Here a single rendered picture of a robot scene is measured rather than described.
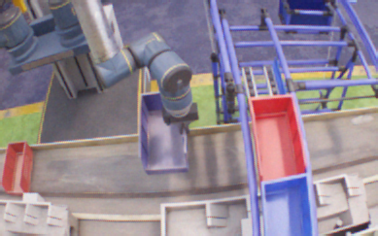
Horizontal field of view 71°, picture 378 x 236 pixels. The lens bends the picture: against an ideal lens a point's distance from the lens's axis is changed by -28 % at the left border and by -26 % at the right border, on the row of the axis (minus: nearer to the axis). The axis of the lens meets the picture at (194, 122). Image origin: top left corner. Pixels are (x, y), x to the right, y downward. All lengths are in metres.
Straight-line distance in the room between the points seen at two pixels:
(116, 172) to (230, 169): 0.60
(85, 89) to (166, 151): 1.47
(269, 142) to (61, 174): 1.23
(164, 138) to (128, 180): 0.36
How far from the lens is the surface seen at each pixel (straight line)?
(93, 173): 1.90
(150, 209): 1.72
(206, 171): 1.76
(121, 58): 1.21
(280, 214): 1.19
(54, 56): 2.03
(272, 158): 1.25
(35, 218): 1.78
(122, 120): 2.52
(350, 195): 1.56
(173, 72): 1.10
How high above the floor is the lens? 2.33
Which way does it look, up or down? 55 degrees down
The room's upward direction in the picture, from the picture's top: 10 degrees counter-clockwise
